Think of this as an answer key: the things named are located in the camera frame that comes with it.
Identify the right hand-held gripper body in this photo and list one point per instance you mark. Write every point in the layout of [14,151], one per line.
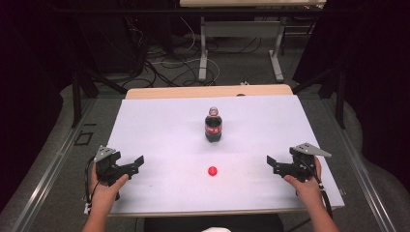
[298,169]

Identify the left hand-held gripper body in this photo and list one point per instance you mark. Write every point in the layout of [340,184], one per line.
[111,170]

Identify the red bottle cap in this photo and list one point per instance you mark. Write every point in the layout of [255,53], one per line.
[212,171]

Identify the dark soda bottle red label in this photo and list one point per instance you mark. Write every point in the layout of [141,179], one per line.
[213,129]

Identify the person's right hand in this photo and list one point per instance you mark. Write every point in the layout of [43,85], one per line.
[306,191]

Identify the person's left hand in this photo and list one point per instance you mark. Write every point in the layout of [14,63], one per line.
[104,196]

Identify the white table mat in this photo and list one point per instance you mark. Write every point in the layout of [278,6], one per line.
[180,135]

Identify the black metal stand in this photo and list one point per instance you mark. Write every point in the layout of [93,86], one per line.
[340,96]
[76,96]

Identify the person's white shirt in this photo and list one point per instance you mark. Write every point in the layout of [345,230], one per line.
[216,229]

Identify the wooden table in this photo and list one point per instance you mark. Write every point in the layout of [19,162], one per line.
[193,91]

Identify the dark curtain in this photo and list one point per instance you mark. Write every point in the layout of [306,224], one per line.
[377,80]
[29,80]

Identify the desk with white legs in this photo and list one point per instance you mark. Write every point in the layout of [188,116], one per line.
[241,29]

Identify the metal floor rail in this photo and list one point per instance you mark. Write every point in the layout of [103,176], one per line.
[364,180]
[48,174]

